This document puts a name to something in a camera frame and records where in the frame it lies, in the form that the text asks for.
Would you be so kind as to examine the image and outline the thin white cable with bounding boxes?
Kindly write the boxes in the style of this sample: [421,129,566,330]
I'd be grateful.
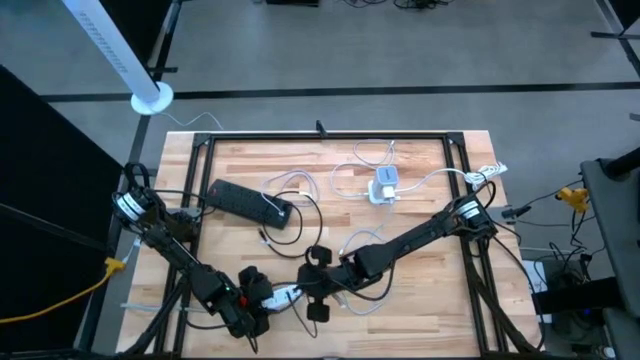
[121,227,146,265]

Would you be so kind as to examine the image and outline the dark grey cart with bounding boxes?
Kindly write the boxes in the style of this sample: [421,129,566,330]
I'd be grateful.
[579,147,640,360]

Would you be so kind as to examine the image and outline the black floor box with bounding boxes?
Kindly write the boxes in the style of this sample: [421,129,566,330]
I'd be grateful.
[531,288,626,315]

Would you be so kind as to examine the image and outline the black power strip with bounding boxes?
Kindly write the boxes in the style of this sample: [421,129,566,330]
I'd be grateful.
[203,178,294,231]

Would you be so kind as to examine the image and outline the thin white fan cord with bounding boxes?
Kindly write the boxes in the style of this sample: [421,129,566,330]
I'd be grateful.
[158,111,225,132]

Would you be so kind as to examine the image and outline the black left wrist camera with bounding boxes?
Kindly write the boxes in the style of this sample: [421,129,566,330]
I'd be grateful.
[238,266,274,300]

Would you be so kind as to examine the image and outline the long white USB cable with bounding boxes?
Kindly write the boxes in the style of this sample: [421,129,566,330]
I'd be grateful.
[337,199,396,317]

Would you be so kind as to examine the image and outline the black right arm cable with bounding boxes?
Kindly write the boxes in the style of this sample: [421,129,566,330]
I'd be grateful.
[332,259,396,302]

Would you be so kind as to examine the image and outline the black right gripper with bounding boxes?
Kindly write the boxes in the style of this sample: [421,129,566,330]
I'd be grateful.
[297,247,361,300]

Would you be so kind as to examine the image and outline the black aluminium table frame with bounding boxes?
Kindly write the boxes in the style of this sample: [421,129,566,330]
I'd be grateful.
[119,130,545,359]

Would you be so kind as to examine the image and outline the white tower power strip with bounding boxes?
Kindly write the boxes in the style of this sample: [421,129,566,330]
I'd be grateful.
[367,164,401,206]

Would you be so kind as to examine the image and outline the white flat strip cord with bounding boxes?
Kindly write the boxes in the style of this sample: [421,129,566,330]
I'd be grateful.
[119,301,209,315]

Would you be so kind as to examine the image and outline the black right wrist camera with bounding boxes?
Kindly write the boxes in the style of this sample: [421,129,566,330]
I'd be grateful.
[305,298,331,324]

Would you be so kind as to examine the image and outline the black USB cable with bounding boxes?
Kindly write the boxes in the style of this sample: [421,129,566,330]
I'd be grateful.
[257,189,325,260]

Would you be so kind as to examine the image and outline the yellow cable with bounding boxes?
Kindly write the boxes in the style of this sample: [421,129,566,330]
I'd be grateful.
[0,256,127,326]

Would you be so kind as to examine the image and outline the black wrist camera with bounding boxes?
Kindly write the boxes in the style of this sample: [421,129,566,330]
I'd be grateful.
[305,298,331,324]
[238,266,274,300]

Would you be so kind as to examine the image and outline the white tower fan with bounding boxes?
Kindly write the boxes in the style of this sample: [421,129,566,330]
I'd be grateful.
[59,0,175,116]

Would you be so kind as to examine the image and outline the black coiled cord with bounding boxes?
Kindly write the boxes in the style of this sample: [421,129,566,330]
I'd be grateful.
[122,162,151,191]

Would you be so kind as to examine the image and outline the yellow connector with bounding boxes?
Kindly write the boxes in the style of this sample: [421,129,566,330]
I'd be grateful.
[555,185,590,214]

